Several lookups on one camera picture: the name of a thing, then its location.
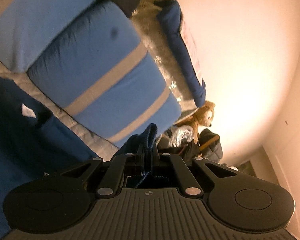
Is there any left blue striped pillow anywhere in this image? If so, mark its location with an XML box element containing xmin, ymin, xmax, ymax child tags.
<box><xmin>0</xmin><ymin>0</ymin><xmax>96</xmax><ymax>72</ymax></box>

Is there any right blue striped pillow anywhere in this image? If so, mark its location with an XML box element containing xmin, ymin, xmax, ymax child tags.
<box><xmin>27</xmin><ymin>2</ymin><xmax>181</xmax><ymax>147</ymax></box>

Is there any blue striped pillow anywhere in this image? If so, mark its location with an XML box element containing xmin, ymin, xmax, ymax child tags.
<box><xmin>27</xmin><ymin>2</ymin><xmax>181</xmax><ymax>147</ymax></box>
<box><xmin>0</xmin><ymin>0</ymin><xmax>96</xmax><ymax>72</ymax></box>

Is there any dark blue folded cloth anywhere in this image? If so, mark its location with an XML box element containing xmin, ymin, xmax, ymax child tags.
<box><xmin>154</xmin><ymin>0</ymin><xmax>206</xmax><ymax>107</ymax></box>

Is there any dark blue sweatshirt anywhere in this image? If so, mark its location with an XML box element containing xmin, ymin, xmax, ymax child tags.
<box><xmin>0</xmin><ymin>77</ymin><xmax>96</xmax><ymax>239</ymax></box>

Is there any brown teddy bear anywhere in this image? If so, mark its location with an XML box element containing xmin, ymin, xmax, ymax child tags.
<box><xmin>174</xmin><ymin>101</ymin><xmax>216</xmax><ymax>143</ymax></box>

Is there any dark padded jacket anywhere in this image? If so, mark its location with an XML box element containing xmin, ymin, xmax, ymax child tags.
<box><xmin>156</xmin><ymin>125</ymin><xmax>223</xmax><ymax>165</ymax></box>

